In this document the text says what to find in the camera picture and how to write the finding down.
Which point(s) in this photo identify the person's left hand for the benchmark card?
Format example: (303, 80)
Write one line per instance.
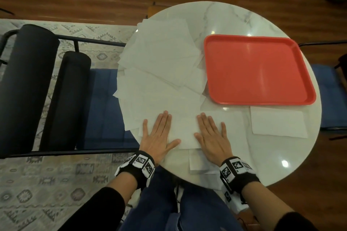
(157, 141)

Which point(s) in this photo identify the person's right hand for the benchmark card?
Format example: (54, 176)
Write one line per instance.
(214, 144)

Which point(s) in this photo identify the pile of white paper napkins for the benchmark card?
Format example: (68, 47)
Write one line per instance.
(162, 57)

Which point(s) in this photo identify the red plastic tray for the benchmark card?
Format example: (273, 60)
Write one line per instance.
(257, 71)

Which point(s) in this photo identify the person's right forearm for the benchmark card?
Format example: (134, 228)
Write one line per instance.
(265, 203)

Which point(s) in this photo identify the person's left forearm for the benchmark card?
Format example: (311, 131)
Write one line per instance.
(108, 203)

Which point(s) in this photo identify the person's legs in blue jeans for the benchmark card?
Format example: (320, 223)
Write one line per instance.
(157, 206)

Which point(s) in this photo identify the blue chair with black bolsters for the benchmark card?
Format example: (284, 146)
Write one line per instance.
(330, 95)
(27, 84)

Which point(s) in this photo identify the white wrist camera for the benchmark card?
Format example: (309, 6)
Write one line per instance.
(235, 203)
(134, 197)

